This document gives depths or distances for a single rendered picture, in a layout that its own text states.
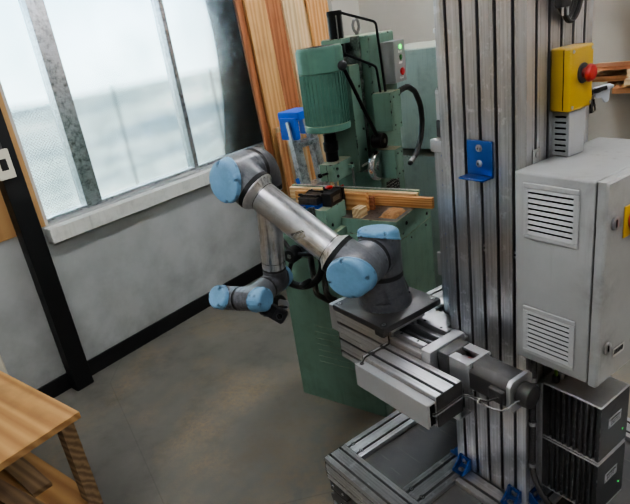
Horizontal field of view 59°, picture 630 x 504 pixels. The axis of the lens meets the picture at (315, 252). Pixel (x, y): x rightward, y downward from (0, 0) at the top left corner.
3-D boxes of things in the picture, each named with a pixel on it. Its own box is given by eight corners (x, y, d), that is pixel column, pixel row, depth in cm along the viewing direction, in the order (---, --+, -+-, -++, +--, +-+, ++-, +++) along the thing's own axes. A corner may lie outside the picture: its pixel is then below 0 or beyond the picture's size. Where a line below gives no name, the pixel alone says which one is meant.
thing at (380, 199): (296, 200, 241) (294, 191, 240) (298, 198, 243) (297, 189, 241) (432, 209, 206) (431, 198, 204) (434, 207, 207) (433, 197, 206)
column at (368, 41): (340, 209, 254) (318, 40, 227) (364, 194, 270) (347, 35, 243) (384, 212, 241) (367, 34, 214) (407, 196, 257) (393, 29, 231)
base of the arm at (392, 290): (422, 299, 160) (420, 267, 157) (384, 319, 153) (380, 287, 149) (386, 284, 172) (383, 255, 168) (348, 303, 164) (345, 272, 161)
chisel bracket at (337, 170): (321, 185, 225) (318, 164, 222) (339, 175, 236) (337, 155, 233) (337, 186, 221) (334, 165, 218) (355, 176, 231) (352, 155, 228)
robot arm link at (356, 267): (399, 256, 147) (244, 139, 158) (375, 280, 135) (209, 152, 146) (378, 286, 154) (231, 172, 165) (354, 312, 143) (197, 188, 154)
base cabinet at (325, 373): (302, 392, 264) (277, 254, 238) (362, 332, 307) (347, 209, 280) (387, 418, 239) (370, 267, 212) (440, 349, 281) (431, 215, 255)
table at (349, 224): (253, 232, 228) (250, 219, 225) (296, 208, 250) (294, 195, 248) (386, 248, 194) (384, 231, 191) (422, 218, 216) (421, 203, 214)
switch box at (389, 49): (383, 84, 228) (379, 42, 222) (394, 80, 236) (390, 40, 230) (396, 83, 225) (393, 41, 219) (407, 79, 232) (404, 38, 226)
